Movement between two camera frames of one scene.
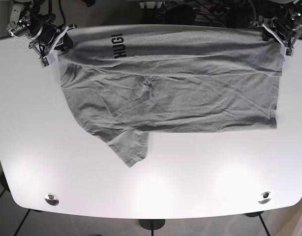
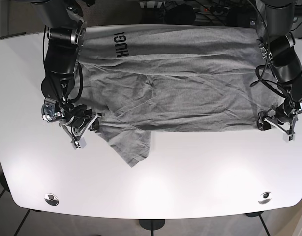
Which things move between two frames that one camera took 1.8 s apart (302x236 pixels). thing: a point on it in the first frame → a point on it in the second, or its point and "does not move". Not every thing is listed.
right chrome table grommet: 264,197 does not move
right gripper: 280,29 → 284,116
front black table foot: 152,224 does not move
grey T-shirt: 127,82 does not move
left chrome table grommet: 51,199 does not move
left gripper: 51,39 → 79,119
